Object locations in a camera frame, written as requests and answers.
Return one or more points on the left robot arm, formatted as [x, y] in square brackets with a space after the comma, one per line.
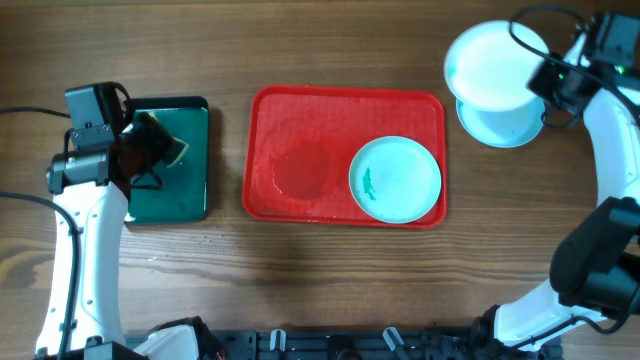
[83, 306]

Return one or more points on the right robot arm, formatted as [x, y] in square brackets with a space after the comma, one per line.
[593, 280]

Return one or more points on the white plate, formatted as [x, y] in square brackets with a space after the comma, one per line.
[487, 69]

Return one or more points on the red plastic tray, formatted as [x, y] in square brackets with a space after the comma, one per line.
[302, 140]

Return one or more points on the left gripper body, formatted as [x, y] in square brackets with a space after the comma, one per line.
[147, 139]

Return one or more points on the black tray with water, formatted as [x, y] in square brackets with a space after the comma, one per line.
[177, 192]

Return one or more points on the light blue plate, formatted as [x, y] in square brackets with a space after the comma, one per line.
[508, 129]
[395, 180]

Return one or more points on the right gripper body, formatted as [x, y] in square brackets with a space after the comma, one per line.
[546, 77]

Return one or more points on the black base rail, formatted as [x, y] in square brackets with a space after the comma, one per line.
[429, 344]

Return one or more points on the green scrubbing sponge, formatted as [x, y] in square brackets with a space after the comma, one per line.
[164, 147]

